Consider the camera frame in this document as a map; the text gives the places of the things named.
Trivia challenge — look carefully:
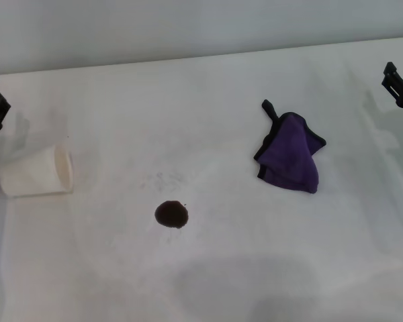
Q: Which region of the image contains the white paper cup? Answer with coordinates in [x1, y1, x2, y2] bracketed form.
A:
[0, 144, 75, 198]

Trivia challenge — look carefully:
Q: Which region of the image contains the purple rag with black trim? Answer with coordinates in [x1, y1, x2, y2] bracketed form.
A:
[253, 99, 327, 195]

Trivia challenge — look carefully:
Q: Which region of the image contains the black water stain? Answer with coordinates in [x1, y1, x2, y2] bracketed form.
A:
[154, 200, 190, 231]

